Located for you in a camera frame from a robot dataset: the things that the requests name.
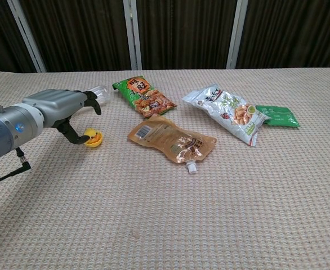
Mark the white snack bag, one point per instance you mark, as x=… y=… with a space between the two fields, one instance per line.
x=229 y=109

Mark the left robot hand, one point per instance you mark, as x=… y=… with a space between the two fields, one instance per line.
x=58 y=105

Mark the yellow plastic toy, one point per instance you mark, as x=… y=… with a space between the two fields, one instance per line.
x=95 y=144

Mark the beige woven tablecloth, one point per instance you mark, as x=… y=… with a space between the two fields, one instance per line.
x=165 y=197

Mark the small green packet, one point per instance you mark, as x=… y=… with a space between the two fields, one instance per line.
x=280 y=116

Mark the white partition post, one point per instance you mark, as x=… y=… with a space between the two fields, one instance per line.
x=236 y=33
x=132 y=33
x=27 y=33

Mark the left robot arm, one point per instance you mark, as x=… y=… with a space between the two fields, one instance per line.
x=4 y=132

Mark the stack of clear plastic cups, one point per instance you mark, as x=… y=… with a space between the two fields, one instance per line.
x=101 y=94

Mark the small yellow toy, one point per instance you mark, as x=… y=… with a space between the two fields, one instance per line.
x=94 y=134

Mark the green snack bag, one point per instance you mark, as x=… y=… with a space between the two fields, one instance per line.
x=142 y=95

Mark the brown spout pouch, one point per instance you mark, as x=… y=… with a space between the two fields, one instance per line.
x=167 y=140

